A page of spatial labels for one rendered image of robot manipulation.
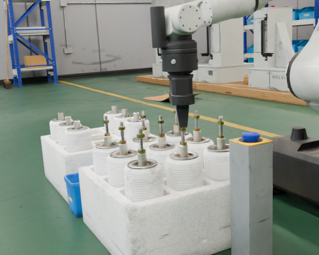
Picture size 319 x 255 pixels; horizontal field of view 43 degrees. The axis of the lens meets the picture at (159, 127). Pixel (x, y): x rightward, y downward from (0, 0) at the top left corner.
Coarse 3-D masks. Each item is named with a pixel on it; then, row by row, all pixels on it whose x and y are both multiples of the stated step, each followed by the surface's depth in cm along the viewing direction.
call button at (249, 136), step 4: (248, 132) 92; (252, 132) 92; (256, 132) 92; (244, 136) 90; (248, 136) 89; (252, 136) 89; (256, 136) 89; (244, 140) 91; (248, 140) 90; (252, 140) 90; (256, 140) 90
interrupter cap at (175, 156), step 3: (171, 153) 106; (174, 153) 106; (177, 153) 106; (189, 153) 106; (192, 153) 105; (195, 153) 105; (171, 156) 103; (174, 156) 103; (177, 156) 104; (189, 156) 104; (192, 156) 103; (195, 156) 102; (174, 159) 102; (177, 159) 101; (180, 159) 101; (183, 159) 101; (186, 159) 101; (189, 159) 101
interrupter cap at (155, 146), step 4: (152, 144) 117; (156, 144) 117; (168, 144) 116; (172, 144) 116; (152, 148) 112; (156, 148) 112; (160, 148) 112; (164, 148) 112; (168, 148) 111; (172, 148) 112
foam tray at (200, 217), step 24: (96, 192) 110; (120, 192) 103; (168, 192) 100; (192, 192) 98; (216, 192) 101; (96, 216) 114; (120, 216) 96; (144, 216) 93; (168, 216) 96; (192, 216) 99; (216, 216) 103; (120, 240) 98; (144, 240) 94; (168, 240) 97; (192, 240) 100; (216, 240) 104
